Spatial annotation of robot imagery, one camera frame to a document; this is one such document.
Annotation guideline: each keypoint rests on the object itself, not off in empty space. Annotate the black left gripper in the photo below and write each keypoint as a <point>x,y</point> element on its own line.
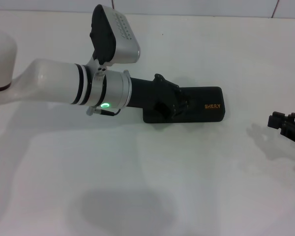
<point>147,93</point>

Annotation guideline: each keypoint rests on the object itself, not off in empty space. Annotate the black glasses case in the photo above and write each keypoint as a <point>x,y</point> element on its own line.
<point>204,105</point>

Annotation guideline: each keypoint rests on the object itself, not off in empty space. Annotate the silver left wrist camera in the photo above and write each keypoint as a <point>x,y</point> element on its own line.
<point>115,37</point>

